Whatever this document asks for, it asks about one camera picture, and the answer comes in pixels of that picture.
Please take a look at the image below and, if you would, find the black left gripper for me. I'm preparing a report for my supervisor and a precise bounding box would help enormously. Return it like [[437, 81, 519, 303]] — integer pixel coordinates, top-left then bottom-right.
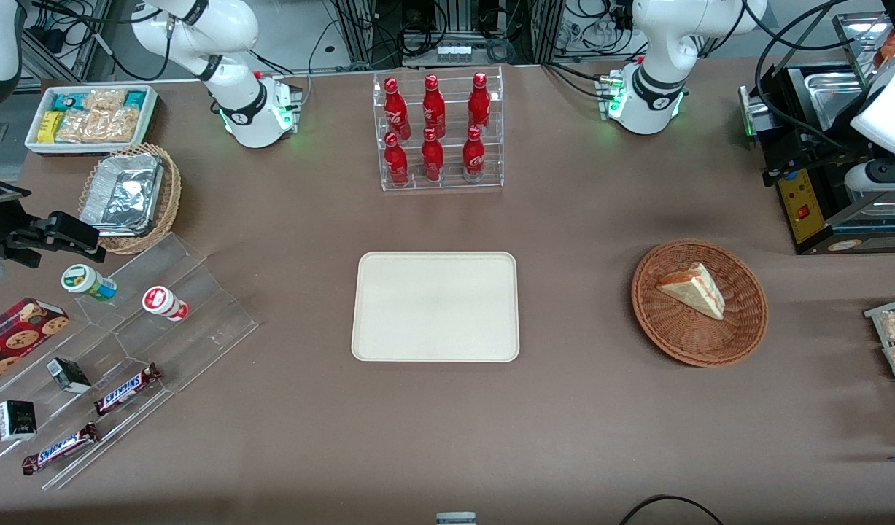
[[762, 120, 867, 187]]

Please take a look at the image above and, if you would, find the silver foil container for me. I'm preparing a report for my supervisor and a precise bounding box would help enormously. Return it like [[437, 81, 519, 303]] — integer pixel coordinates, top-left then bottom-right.
[[80, 152, 165, 237]]

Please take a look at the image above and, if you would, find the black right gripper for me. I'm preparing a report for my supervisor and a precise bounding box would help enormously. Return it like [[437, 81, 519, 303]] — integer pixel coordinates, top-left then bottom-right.
[[0, 172, 107, 268]]

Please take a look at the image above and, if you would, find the cream rectangular plastic tray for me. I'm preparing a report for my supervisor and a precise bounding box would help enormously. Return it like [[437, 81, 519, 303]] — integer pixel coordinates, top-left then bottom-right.
[[351, 252, 521, 363]]

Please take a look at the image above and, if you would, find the shiny metal tray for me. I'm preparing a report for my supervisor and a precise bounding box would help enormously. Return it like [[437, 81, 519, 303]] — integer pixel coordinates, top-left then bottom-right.
[[832, 11, 895, 90]]

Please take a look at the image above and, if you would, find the small clear cracker bag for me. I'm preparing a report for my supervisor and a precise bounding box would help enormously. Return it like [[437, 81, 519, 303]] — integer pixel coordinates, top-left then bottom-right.
[[82, 88, 128, 112]]

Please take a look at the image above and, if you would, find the small black white box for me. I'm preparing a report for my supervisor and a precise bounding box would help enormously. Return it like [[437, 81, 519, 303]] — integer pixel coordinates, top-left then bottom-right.
[[0, 400, 38, 443]]

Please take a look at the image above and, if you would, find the black looping cable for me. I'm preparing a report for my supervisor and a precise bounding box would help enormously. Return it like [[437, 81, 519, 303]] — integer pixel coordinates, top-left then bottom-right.
[[619, 494, 725, 525]]

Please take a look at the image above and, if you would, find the white plastic snack bin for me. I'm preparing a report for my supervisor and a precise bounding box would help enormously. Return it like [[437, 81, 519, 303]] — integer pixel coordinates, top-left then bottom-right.
[[24, 84, 160, 158]]

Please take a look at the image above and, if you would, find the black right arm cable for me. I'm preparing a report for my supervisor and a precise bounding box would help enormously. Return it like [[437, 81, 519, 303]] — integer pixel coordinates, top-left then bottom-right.
[[24, 0, 211, 82]]

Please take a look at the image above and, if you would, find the red cola bottle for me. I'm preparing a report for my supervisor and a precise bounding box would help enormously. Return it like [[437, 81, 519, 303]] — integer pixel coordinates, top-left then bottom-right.
[[422, 74, 446, 139], [384, 77, 411, 141], [462, 125, 486, 182], [468, 71, 492, 133], [421, 128, 445, 183], [384, 132, 410, 187]]

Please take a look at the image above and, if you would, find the white green yogurt bottle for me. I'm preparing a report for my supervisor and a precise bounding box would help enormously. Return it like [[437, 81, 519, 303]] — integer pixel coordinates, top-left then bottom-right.
[[61, 264, 118, 303]]

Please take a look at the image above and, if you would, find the brown round wicker basket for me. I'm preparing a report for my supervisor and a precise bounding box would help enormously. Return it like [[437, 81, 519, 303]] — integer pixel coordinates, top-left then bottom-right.
[[631, 239, 769, 368]]

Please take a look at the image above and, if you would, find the black machine with yellow panel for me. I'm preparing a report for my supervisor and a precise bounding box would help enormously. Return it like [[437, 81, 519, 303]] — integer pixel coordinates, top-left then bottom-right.
[[739, 62, 895, 256]]

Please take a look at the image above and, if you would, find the clear acrylic tiered stand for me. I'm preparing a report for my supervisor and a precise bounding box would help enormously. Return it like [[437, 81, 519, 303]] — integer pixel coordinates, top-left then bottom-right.
[[0, 232, 260, 491]]

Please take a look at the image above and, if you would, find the white power strip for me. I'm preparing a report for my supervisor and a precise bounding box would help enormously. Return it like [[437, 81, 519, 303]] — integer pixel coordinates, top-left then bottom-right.
[[435, 43, 487, 63]]

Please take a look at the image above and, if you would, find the large clear cracker bag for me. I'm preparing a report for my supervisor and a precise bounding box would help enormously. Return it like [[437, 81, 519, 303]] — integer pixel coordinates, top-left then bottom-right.
[[55, 108, 140, 144]]

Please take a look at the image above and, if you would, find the yellow snack packet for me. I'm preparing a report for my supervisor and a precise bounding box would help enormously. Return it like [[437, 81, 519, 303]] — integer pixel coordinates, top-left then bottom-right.
[[37, 111, 66, 144]]

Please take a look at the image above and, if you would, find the triangular sandwich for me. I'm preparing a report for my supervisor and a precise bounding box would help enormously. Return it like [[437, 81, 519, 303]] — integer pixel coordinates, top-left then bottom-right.
[[656, 262, 726, 322]]

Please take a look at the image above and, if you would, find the light tan wicker basket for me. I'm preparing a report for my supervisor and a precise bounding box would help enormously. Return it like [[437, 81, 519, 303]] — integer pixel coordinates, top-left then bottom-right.
[[78, 142, 182, 256]]

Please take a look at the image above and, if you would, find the red plaid cookie box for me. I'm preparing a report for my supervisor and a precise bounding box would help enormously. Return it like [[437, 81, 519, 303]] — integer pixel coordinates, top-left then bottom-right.
[[0, 297, 71, 389]]

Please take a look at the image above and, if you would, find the Snickers chocolate bar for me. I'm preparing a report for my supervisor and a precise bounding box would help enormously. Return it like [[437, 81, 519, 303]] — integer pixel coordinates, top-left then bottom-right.
[[21, 421, 101, 477], [93, 362, 163, 417]]

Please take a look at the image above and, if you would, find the clear acrylic bottle rack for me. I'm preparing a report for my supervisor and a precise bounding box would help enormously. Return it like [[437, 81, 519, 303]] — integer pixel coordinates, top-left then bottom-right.
[[373, 66, 505, 192]]

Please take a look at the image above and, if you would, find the white red yogurt bottle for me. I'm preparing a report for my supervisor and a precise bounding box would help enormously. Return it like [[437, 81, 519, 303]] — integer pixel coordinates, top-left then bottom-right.
[[142, 286, 191, 322]]

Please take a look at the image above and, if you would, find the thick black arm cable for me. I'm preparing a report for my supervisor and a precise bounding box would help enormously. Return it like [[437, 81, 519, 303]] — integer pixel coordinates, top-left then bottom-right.
[[752, 0, 860, 150]]

